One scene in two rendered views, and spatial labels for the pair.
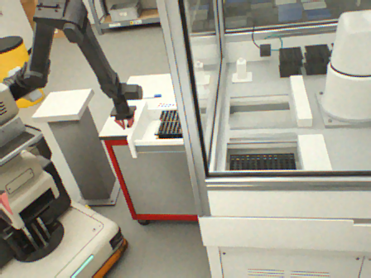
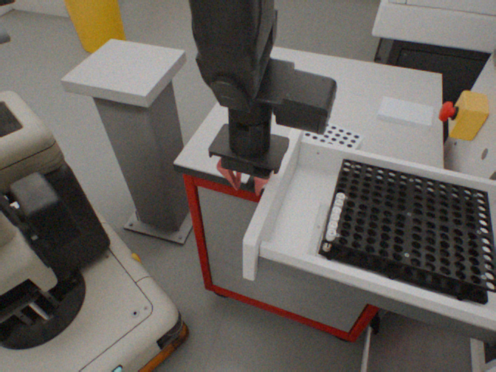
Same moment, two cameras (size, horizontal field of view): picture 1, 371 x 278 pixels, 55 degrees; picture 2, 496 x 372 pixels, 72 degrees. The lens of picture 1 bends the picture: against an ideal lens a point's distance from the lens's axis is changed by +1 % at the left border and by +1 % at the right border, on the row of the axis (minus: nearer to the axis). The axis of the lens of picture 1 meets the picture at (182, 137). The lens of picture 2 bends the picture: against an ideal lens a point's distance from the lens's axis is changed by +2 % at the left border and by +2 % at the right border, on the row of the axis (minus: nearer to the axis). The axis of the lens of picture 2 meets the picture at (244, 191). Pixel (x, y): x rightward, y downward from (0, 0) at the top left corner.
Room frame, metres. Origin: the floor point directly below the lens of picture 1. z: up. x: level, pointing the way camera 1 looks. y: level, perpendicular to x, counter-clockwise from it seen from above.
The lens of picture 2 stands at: (0.91, 0.20, 1.30)
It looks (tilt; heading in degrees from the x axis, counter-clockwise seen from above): 49 degrees down; 5
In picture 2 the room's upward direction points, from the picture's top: straight up
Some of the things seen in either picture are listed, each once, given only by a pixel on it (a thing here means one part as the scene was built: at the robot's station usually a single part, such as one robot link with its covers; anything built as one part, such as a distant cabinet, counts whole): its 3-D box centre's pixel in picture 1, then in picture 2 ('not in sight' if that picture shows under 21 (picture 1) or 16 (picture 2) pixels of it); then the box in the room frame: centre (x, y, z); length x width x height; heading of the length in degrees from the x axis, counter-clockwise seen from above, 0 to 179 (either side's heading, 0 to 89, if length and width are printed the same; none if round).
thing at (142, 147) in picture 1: (186, 127); (407, 229); (1.24, -0.02, 0.86); 0.40 x 0.26 x 0.06; 75
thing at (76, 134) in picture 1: (84, 150); (151, 153); (1.88, 0.66, 0.38); 0.30 x 0.30 x 0.76; 78
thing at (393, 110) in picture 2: not in sight; (404, 112); (1.69, -0.15, 0.77); 0.13 x 0.09 x 0.02; 71
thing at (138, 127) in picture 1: (140, 127); (277, 191); (1.29, 0.18, 0.87); 0.29 x 0.02 x 0.11; 165
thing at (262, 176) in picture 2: (127, 120); (251, 170); (1.27, 0.22, 0.94); 0.07 x 0.07 x 0.09; 76
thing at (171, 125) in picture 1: (184, 127); (401, 226); (1.24, -0.02, 0.87); 0.22 x 0.18 x 0.06; 75
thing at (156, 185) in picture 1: (176, 151); (305, 202); (1.68, 0.05, 0.38); 0.62 x 0.58 x 0.76; 165
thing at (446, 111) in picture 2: not in sight; (448, 112); (1.54, -0.17, 0.88); 0.04 x 0.03 x 0.04; 165
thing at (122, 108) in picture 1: (122, 106); (249, 133); (1.27, 0.22, 1.01); 0.10 x 0.07 x 0.07; 76
